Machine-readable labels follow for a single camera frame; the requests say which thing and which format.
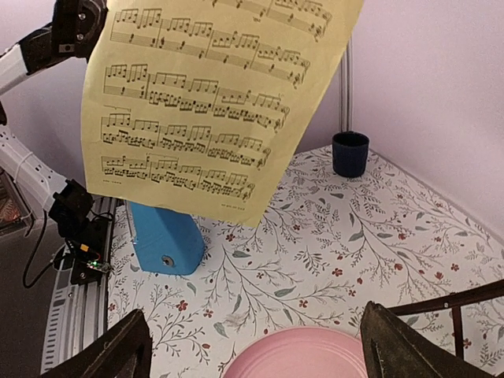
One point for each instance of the floral table mat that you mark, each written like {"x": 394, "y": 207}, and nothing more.
{"x": 324, "y": 248}

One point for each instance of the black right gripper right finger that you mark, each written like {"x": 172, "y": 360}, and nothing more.
{"x": 392, "y": 348}

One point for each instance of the pink plate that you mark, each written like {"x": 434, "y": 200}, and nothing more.
{"x": 301, "y": 352}

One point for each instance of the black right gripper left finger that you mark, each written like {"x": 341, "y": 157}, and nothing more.
{"x": 123, "y": 351}

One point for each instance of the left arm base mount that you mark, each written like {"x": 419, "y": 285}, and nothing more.
{"x": 85, "y": 232}

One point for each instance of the aluminium front rail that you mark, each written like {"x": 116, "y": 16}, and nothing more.
{"x": 76, "y": 318}

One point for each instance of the blue metronome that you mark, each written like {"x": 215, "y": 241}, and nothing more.
{"x": 165, "y": 241}

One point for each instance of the black music stand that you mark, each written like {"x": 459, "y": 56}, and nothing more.
{"x": 454, "y": 302}

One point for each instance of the yellow sheet music page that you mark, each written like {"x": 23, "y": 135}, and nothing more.
{"x": 198, "y": 106}

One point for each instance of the left aluminium frame post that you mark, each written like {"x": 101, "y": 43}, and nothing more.
{"x": 346, "y": 93}

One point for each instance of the dark blue cup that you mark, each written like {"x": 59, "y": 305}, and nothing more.
{"x": 349, "y": 154}

